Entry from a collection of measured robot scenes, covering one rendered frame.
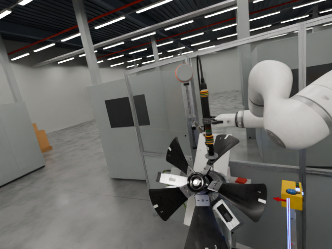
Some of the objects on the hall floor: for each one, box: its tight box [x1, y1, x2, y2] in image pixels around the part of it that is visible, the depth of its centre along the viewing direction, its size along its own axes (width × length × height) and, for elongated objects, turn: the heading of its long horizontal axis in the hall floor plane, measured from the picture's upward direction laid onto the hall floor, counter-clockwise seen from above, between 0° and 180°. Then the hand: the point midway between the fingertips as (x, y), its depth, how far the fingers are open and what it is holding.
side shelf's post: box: [229, 202, 237, 248], centre depth 168 cm, size 4×4×83 cm
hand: (207, 119), depth 94 cm, fingers closed on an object, 4 cm apart
